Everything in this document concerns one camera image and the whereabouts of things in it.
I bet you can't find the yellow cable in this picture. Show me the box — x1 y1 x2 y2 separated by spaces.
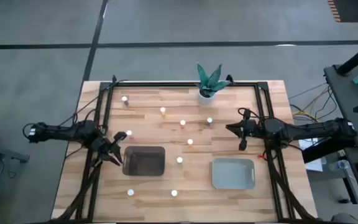
293 88 331 124

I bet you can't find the black aluminium rig frame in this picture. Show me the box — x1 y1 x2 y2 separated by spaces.
50 74 316 224

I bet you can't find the green leafy plant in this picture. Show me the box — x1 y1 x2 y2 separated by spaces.
196 63 231 98

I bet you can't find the white plastic bin with handles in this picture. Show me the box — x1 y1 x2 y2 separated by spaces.
211 157 257 190

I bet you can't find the dark grey side desk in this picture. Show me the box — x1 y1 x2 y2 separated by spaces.
323 62 358 224

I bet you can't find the white paper sheet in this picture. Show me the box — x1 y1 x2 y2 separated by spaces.
298 136 328 172

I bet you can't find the dark mat orange striped edge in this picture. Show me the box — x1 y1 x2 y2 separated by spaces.
327 0 358 23

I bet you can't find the black stand beam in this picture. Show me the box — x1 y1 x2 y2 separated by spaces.
301 136 357 164

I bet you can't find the white round plant pot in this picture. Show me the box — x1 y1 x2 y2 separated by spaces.
197 90 216 106

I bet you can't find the clear water bottle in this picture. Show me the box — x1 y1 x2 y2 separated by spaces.
328 159 351 171

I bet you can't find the black round pole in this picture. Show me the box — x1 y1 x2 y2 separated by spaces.
336 39 358 76

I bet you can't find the long black cable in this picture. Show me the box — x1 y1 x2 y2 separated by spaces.
57 79 130 125

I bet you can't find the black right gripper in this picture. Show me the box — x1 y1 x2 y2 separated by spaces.
225 108 262 152

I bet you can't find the black looped cable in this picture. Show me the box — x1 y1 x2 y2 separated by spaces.
237 107 252 121

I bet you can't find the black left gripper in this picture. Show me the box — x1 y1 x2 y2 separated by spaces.
91 131 128 166

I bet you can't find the dark translucent plastic bin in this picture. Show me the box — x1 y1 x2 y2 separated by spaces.
122 146 167 177

